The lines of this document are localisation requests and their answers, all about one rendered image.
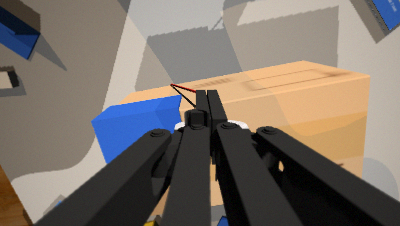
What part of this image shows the tan cardboard box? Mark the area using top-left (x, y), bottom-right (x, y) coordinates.
top-left (117, 61), bottom-right (370, 179)

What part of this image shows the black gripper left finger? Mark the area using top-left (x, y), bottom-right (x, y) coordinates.
top-left (32, 90), bottom-right (211, 226)

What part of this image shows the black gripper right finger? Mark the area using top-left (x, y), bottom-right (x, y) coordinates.
top-left (207, 90), bottom-right (400, 226)

